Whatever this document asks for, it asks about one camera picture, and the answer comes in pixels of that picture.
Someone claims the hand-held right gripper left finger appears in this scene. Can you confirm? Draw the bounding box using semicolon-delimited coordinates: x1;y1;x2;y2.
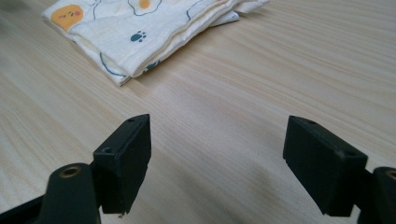
92;113;152;216

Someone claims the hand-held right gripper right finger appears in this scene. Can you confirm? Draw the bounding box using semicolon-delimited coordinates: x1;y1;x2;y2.
282;115;369;217

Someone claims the cream printed cloth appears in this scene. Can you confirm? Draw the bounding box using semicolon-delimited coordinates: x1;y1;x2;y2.
40;0;271;88

